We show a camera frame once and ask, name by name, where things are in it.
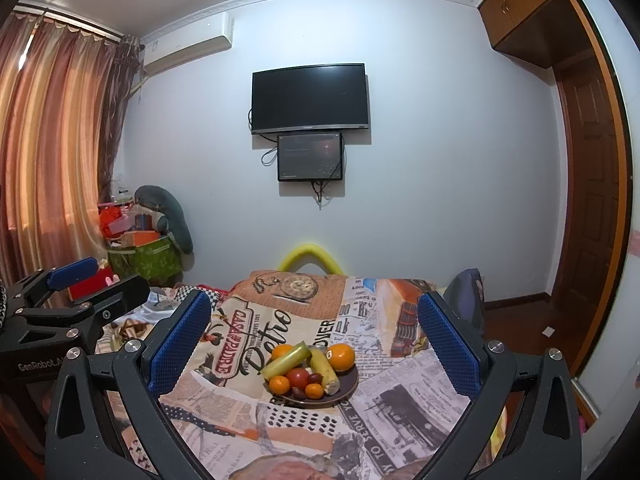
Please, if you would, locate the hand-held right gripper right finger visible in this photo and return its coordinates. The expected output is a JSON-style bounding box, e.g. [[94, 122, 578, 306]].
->
[[415, 291, 586, 480]]

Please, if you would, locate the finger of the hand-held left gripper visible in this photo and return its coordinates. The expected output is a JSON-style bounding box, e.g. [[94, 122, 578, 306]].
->
[[17, 256, 99, 311], [10, 274, 151, 351]]

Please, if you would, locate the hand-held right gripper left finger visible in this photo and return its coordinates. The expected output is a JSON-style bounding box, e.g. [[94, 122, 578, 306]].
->
[[45, 290, 213, 480]]

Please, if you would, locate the smooth long yellow fruit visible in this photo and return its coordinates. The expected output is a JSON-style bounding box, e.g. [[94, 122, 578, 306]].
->
[[260, 341, 312, 382]]

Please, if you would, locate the dark round plate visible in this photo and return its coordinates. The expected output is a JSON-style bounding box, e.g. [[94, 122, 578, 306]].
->
[[263, 345, 360, 408]]

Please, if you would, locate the pale yellow lumpy fruit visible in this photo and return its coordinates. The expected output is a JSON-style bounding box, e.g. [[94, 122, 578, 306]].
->
[[308, 347, 341, 395]]

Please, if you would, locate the green patterned box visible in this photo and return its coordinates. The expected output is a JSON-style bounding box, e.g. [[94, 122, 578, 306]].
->
[[107, 240, 181, 283]]

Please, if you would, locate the black white checkered cloth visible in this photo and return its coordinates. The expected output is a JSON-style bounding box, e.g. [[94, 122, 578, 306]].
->
[[175, 284, 221, 306]]

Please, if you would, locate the red box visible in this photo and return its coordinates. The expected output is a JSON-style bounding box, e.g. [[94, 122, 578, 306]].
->
[[98, 202, 136, 238]]

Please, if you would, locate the orange box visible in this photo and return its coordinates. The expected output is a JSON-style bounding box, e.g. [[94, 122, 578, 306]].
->
[[122, 230, 163, 248]]

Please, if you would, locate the printed blanket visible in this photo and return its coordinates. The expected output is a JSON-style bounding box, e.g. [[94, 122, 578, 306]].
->
[[95, 270, 506, 480]]

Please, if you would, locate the large orange with sticker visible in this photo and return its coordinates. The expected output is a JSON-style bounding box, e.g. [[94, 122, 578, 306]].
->
[[326, 342, 356, 372]]

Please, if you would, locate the grey plush pillow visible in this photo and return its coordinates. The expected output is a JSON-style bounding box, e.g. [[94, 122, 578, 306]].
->
[[135, 185, 195, 256]]

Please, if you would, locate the orange brown curtain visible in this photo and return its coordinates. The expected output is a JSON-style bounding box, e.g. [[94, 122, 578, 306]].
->
[[0, 7, 143, 301]]

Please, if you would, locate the brown wooden door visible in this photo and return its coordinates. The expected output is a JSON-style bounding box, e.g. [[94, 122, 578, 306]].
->
[[552, 67, 626, 306]]

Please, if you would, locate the white air conditioner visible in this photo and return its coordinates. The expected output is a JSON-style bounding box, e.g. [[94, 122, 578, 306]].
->
[[142, 12, 235, 77]]

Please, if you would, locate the wooden overhead cabinet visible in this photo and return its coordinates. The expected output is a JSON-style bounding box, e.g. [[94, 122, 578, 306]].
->
[[477, 0, 601, 68]]

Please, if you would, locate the small wall monitor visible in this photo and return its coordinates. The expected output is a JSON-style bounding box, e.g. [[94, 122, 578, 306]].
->
[[277, 131, 344, 182]]

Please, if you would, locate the black wall television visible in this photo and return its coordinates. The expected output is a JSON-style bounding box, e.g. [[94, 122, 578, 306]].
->
[[251, 63, 371, 136]]

